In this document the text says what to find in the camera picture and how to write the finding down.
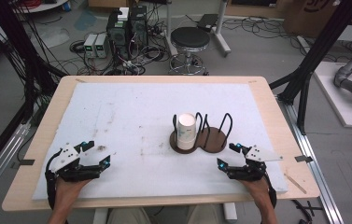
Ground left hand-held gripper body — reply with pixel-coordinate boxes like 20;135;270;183
45;142;103;184

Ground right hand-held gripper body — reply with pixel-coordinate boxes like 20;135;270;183
225;144;284;183

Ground brown cup holder wire loops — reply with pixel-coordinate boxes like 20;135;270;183
169;111;233;155

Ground stack of white cups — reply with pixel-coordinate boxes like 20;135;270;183
176;112;197;151

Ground person's left hand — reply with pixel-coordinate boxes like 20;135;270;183
53;176;92;204

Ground person's right hand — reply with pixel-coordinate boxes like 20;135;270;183
240;176;273;203

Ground white table leg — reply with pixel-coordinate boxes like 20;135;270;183
223;202;238;223
92;207;109;224

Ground wooden stick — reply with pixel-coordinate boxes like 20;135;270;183
284;173;308;195

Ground white mat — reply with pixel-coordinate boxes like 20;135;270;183
32;82;289;201

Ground person's right leg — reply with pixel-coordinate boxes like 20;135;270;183
186;203;224;224

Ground person's leg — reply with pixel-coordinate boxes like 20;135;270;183
186;203;224;224
106;207;153;224

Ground person's left leg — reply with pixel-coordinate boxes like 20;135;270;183
106;207;153;224

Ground white power strip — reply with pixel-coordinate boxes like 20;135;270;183
119;59;140;74

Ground grey power supply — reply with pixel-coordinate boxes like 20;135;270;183
83;33;98;59
94;32;110;59

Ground white platform board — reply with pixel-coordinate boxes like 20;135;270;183
313;61;352;129

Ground black computer tower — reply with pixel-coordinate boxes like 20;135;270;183
106;10;132;61
129;5;149;48

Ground black round stool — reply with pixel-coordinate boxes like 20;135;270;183
167;26;211;77

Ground black flat device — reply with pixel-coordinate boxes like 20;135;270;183
196;13;219;33

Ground white box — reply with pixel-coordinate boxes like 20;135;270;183
117;7;130;22

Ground cardboard box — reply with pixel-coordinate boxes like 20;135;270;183
284;0;352;39

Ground white round table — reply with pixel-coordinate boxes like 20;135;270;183
11;0;69;14

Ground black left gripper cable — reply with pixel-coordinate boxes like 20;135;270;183
44;147;64;211

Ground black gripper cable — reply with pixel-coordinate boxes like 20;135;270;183
263;172;278;209
44;147;64;211

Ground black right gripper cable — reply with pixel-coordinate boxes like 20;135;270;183
263;172;278;209

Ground aluminium rail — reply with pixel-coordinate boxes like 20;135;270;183
275;96;345;224
0;122;32;209

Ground white stand frame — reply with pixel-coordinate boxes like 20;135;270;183
163;0;232;59

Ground tangle of floor cables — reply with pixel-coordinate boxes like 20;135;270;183
69;36;172;77

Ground black metal frame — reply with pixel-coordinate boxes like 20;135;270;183
0;0;67;185
269;0;352;135

